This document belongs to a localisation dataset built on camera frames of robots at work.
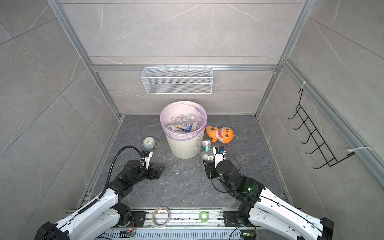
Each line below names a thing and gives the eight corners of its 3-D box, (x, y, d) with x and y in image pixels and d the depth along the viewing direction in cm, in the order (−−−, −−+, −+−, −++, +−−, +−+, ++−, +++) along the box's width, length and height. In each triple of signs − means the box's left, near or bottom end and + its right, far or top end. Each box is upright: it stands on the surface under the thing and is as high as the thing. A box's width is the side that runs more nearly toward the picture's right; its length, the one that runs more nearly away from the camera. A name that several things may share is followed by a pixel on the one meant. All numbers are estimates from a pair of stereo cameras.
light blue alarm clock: (143, 149, 101) (141, 146, 98) (145, 140, 106) (143, 136, 103) (155, 149, 101) (153, 146, 98) (157, 140, 106) (155, 136, 103)
